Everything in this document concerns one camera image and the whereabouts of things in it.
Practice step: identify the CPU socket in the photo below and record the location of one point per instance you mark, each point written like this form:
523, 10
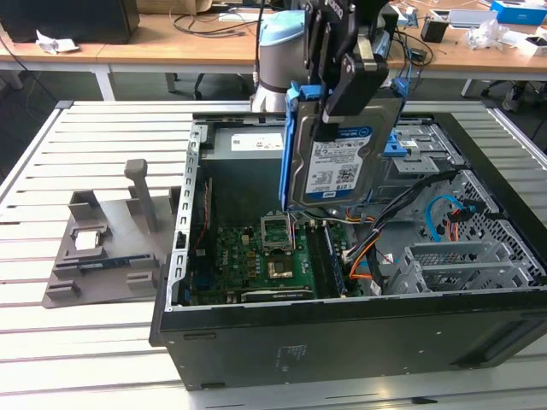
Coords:
280, 268

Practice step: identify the grey shoe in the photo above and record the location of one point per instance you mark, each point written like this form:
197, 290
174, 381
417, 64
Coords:
515, 100

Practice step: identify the clear plastic bag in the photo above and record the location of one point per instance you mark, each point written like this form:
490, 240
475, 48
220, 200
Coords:
487, 34

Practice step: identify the grey metal disk bay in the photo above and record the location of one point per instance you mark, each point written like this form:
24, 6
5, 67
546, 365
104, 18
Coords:
461, 273

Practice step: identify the black RAM slot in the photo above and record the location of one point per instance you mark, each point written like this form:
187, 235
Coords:
316, 260

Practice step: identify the wooden desk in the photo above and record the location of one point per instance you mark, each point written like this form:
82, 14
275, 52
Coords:
171, 47
42, 57

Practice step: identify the black open PC case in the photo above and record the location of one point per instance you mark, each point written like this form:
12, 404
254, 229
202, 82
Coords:
342, 341

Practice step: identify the blue RAM stick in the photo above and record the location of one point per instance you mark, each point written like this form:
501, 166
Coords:
102, 264

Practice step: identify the grey power supply unit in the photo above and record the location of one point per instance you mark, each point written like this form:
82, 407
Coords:
239, 183

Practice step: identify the hard disk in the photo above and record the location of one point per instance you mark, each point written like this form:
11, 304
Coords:
337, 171

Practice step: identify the green motherboard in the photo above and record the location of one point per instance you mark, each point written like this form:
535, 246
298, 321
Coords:
239, 260

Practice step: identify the grey plastic parts rack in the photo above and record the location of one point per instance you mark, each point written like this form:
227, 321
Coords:
115, 222

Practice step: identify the large black box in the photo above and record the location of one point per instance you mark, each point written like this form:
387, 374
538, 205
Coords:
64, 21

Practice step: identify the blue plastic drive latch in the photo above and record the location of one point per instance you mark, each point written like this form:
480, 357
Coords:
395, 147

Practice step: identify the silver CPU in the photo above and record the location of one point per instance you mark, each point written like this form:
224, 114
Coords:
87, 240

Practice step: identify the grey flat tray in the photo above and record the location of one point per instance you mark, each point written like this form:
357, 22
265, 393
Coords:
472, 18

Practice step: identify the blue cardboard box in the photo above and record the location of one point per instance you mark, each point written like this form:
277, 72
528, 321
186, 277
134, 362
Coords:
517, 15

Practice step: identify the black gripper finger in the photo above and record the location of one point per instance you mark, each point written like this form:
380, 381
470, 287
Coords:
318, 55
354, 85

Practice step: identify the crumpled white paper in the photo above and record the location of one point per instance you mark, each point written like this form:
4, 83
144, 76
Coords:
55, 42

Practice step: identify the small white box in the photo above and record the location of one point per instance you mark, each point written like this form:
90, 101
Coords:
536, 47

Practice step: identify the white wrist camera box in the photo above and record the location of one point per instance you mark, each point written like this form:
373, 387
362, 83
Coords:
366, 48

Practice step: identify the grey metal drive cage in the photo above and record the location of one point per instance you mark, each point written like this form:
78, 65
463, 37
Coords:
427, 171

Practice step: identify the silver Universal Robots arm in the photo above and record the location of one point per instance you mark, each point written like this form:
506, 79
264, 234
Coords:
273, 72

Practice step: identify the black graphics card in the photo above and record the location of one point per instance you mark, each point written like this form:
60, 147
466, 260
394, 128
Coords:
278, 295

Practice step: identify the installed RAM stick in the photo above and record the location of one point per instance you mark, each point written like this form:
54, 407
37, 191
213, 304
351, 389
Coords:
335, 265

